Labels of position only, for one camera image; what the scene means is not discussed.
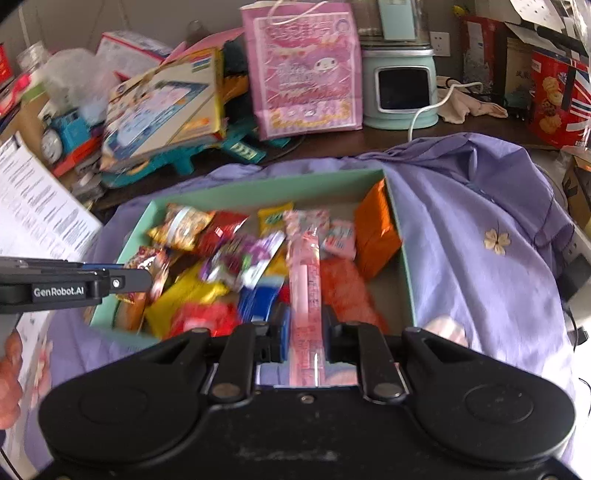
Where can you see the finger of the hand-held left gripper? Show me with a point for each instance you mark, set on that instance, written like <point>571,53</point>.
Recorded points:
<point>106,266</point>
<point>131,280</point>

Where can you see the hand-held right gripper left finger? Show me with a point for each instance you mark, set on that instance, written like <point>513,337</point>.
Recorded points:
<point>280,334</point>

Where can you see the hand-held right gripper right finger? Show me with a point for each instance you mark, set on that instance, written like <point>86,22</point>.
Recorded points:
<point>331,334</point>

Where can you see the red cartoon candy packet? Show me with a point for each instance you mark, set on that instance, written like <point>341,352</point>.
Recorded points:
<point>147,272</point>

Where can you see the blue snack packet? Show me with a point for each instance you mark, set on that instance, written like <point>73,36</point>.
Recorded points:
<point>258,300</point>

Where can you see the orange-red long snack packet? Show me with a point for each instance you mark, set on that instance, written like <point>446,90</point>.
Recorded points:
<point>351,295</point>

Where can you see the gold foil snack packet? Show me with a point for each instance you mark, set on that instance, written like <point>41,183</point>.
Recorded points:
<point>184,290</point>

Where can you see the pink long snack packet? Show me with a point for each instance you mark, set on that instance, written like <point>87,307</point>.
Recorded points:
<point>304,277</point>

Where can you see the clear-wrapped orange pastry packet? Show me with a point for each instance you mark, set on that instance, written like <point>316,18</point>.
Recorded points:
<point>180,228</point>

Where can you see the mint green cardboard box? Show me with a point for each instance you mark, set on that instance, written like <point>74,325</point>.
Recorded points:
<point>397,295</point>

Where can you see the red foil snack packet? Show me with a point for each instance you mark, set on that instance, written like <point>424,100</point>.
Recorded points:
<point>203,321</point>

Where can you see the purple and white snack packet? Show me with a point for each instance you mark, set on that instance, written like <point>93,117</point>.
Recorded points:
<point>240,261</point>

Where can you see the small red snack packet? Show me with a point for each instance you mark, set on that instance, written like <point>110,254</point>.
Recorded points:
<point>224,230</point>

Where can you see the large orange snack packet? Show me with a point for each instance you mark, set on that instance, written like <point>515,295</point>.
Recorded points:
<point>376,230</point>

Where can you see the yellow packet with green logo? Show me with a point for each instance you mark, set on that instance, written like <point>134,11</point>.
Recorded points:
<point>272,217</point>

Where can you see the person's left hand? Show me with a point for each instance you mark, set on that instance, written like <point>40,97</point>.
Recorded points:
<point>9,383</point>

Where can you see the white instruction sheet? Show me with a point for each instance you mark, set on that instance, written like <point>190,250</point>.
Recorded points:
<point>37,207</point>

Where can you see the teal toy track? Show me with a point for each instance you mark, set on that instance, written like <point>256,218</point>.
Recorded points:
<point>184,161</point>

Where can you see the blue toy train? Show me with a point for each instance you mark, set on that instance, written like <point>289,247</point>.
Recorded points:
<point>69,136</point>

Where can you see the purple floral cloth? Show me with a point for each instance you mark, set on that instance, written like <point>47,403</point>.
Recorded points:
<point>485,286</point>

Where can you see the stack of picture book boxes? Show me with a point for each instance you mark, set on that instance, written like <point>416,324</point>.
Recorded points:
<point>161,110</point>

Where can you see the white plastic bag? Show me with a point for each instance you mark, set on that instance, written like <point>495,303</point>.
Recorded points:
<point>78,78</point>

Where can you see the glass jar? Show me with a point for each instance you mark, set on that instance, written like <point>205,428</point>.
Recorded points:
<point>33,55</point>

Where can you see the mint green appliance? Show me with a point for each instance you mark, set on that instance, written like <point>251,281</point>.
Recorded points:
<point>399,87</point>

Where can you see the white power strip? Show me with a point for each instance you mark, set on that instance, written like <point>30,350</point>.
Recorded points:
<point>579,267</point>

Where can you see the pink gift bag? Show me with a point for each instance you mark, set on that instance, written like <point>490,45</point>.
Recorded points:
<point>302,74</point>

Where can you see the beige cloth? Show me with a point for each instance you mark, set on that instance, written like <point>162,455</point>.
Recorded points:
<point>471,108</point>

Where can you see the dark tall box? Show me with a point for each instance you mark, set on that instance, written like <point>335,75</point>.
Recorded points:
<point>494,69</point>

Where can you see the red cookie tin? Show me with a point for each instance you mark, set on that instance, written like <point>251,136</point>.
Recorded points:
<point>558,101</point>

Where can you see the white wall socket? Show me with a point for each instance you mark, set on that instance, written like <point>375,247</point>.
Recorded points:
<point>439,44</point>

